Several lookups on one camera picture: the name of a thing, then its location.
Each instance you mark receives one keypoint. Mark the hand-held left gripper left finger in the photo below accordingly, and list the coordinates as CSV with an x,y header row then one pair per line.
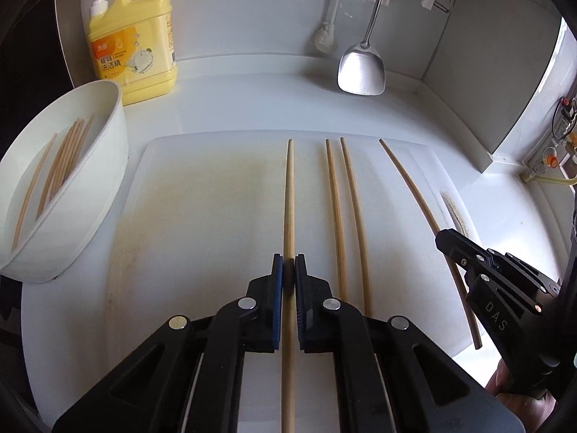
x,y
277,288

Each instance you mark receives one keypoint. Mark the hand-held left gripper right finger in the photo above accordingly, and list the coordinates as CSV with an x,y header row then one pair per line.
x,y
301,288

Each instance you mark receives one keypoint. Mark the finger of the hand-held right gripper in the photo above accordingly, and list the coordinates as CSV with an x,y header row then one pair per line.
x,y
471,270
455,243

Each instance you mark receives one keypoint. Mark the wooden chopstick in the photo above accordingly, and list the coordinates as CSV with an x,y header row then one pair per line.
x,y
356,216
414,189
288,198
336,216

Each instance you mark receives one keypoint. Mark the white round bowl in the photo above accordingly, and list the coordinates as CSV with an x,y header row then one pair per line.
x,y
103,153

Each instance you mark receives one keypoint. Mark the bunch of wooden chopsticks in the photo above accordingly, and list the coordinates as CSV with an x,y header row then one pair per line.
x,y
63,162

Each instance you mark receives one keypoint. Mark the person's right hand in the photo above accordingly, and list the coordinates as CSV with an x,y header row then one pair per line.
x,y
527,410

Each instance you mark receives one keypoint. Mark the white plastic cutting board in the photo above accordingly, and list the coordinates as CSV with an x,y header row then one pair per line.
x,y
203,212

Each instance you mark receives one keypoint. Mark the metal spatula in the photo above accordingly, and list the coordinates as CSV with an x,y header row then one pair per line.
x,y
360,67

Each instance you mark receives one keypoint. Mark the white bottle brush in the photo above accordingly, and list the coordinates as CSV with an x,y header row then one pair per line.
x,y
325,31

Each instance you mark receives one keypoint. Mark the yellow detergent pump bottle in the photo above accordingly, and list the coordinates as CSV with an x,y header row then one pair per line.
x,y
135,54

